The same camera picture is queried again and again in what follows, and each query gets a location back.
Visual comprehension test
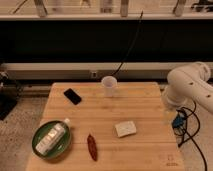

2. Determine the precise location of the black smartphone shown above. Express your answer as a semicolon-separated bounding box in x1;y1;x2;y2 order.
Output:
64;89;81;105

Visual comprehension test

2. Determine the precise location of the black equipment at left edge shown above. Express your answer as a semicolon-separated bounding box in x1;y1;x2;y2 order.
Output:
0;71;22;121

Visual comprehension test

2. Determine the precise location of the green round plate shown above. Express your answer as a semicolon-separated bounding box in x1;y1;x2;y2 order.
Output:
31;120;73;160

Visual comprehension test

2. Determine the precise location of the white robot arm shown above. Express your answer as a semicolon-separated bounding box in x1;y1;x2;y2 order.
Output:
162;62;213;114

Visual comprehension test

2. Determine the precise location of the blue connector with black cables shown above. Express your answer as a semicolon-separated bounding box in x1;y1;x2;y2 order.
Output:
171;102;208;171

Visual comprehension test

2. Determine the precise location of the dried red chili pepper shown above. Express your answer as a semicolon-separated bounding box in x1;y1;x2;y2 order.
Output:
87;134;98;161

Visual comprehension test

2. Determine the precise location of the white plastic bottle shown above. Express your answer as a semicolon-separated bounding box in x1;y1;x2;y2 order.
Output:
35;118;72;156

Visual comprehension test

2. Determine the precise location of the translucent plastic cup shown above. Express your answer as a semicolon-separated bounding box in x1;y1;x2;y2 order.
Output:
101;76;117;97

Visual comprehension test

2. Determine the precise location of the white rectangular eraser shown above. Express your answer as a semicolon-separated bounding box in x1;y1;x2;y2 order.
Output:
115;121;137;138

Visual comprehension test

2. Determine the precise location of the black hanging cable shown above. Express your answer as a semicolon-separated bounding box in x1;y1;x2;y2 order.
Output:
110;10;145;77

